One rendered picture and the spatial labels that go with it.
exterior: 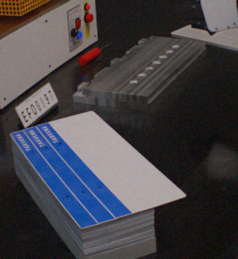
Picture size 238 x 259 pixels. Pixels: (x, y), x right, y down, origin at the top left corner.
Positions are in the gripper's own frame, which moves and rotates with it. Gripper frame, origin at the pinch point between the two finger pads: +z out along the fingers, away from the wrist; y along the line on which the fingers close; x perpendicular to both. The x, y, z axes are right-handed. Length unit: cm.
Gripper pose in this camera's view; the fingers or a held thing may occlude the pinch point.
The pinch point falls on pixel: (189, 14)
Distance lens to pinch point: 179.6
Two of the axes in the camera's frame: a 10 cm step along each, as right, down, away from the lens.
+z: -8.6, 0.7, 5.0
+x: 4.3, -4.2, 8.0
